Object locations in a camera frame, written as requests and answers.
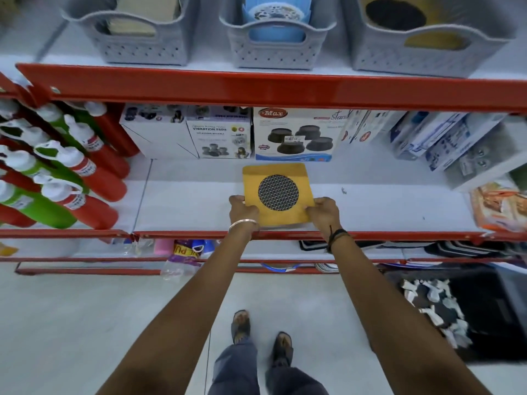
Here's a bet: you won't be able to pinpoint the black thread bracelet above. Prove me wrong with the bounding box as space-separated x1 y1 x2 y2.
325 225 351 254

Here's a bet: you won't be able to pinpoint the person's sandal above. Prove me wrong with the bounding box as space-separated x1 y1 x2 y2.
231 310 251 344
271 332 294 367

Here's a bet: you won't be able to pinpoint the white box with red label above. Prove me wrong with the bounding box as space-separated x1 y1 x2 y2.
341 109 407 145

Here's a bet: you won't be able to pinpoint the person's left forearm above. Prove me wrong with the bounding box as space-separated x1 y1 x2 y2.
96 225 261 395

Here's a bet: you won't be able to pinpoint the purple and yellow packet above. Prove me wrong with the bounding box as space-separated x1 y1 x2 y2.
172 239 217 261

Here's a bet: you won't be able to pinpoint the person's right sandal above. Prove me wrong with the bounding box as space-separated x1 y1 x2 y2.
271 332 294 367

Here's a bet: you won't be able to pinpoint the row of red and green bottles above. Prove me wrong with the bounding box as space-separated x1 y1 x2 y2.
0 98 141 231

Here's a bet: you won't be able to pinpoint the box with black stands picture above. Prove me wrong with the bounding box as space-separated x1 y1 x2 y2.
253 107 351 163

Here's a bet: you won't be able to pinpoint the white carton box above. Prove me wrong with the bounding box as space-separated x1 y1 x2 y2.
119 104 199 159

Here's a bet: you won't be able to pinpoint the grey plastic basket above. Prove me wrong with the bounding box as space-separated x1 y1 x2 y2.
62 0 201 66
342 0 521 79
219 0 339 71

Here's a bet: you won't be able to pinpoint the blue and white cord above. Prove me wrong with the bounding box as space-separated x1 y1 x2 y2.
259 262 303 274

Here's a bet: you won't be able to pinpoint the clear plastic wrapper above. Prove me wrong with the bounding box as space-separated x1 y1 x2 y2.
160 253 198 281

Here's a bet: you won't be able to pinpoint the beige packets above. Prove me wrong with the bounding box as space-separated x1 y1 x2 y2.
96 0 182 37

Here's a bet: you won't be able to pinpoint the grey box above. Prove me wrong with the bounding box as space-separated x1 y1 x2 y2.
443 117 527 193

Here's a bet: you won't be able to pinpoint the black crate of tagged items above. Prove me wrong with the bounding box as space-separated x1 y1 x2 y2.
381 263 527 364

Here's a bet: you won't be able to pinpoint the blue round strainer pack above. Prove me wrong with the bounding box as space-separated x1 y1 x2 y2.
242 0 311 43

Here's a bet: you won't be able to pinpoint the yellow packet with black disc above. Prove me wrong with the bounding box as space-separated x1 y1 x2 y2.
359 0 474 50

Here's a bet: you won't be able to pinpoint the person's left hand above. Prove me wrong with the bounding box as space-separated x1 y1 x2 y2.
228 195 260 230

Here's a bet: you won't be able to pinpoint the white and blue box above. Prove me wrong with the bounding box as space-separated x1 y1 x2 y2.
425 112 512 174
389 111 468 162

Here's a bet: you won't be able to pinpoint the person's right hand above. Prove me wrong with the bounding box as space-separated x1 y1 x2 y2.
305 197 343 240

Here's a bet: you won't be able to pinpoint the yellow packet with black mesh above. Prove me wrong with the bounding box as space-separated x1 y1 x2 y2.
242 162 316 227

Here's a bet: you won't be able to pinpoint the stack of black mats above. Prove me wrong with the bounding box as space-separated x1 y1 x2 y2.
298 239 527 259

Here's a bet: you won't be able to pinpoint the person's right forearm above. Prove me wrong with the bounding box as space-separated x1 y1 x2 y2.
325 232 492 395

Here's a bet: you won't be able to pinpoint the white box with pads picture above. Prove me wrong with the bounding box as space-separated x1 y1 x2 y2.
186 105 253 160

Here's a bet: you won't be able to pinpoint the person's blue trousers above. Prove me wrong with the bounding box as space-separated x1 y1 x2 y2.
207 337 330 395

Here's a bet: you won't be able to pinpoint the orange printed packet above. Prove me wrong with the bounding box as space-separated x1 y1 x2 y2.
469 179 527 233

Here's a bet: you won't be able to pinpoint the red shelf beam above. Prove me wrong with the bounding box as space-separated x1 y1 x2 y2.
16 63 527 115
0 254 527 277
0 227 527 244

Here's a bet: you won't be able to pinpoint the person's left sandal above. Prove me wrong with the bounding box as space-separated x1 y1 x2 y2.
231 310 251 344

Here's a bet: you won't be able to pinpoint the silver bangle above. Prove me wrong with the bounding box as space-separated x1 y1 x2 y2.
228 219 259 233

